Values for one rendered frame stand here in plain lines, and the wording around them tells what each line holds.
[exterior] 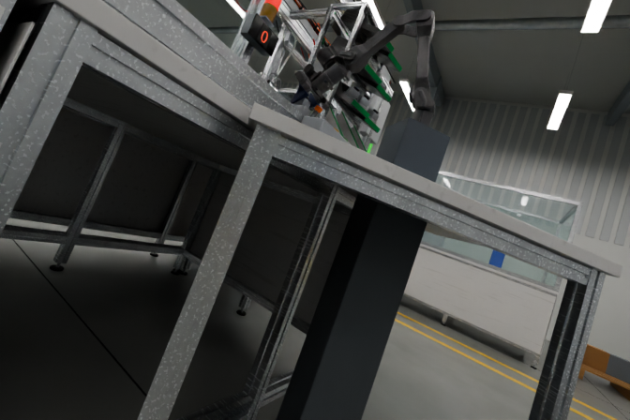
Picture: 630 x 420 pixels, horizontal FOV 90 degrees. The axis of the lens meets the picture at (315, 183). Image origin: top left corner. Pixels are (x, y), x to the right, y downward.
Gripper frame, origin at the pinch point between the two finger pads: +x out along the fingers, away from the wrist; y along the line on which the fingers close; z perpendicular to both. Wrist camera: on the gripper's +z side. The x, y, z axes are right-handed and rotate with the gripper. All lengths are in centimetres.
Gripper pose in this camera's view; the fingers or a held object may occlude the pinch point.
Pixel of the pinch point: (302, 99)
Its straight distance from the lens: 116.3
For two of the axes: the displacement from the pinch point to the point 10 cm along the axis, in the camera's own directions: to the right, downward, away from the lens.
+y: -4.8, -2.6, -8.4
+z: -3.8, -8.0, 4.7
